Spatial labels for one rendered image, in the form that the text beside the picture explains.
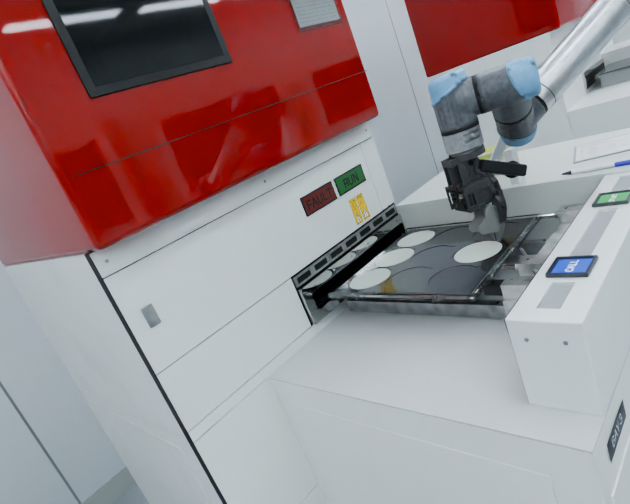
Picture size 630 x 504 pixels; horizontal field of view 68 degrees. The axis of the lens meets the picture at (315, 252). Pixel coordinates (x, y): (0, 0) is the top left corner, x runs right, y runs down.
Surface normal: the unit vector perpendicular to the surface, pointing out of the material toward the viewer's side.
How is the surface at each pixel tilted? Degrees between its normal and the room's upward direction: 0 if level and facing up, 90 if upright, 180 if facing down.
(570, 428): 0
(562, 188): 90
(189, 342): 90
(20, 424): 90
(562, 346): 90
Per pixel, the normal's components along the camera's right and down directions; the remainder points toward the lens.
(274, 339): 0.69, -0.05
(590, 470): -0.63, 0.45
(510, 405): -0.36, -0.89
